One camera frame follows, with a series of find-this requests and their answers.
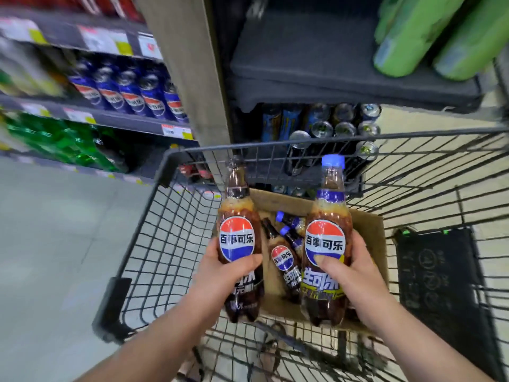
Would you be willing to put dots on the person's right hand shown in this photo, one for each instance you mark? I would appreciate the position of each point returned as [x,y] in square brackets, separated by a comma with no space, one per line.
[366,290]

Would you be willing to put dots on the person's left hand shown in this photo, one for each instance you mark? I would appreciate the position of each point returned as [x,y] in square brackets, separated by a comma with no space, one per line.
[218,286]

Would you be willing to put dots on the brown cardboard box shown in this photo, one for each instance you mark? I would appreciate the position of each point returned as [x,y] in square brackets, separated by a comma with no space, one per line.
[370,234]

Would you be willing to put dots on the person's right forearm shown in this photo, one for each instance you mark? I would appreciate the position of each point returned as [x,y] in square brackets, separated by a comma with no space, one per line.
[421,354]

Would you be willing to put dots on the person's left forearm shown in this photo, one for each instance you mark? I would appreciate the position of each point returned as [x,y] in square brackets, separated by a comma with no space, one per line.
[151,346]

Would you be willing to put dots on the person's right foot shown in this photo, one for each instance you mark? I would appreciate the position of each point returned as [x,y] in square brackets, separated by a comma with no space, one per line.
[266,342]

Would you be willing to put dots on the rows of bright green bottles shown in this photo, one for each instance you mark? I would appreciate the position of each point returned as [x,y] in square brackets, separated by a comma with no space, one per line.
[51,143]

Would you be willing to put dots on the green arrow floor sticker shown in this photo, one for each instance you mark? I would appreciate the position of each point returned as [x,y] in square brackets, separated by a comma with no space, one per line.
[405,232]

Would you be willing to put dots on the black cart seat panel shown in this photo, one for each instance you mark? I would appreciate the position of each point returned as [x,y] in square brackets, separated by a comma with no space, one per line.
[437,294]

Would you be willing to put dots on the cluster of energy drink cans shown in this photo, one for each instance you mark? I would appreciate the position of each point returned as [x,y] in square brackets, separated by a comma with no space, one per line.
[322,129]

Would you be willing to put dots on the rows of blue soda cans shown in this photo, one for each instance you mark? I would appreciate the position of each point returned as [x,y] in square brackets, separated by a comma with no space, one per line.
[131,95]

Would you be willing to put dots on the rows of green tall cans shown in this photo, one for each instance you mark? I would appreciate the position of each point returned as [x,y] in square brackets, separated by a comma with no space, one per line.
[417,35]

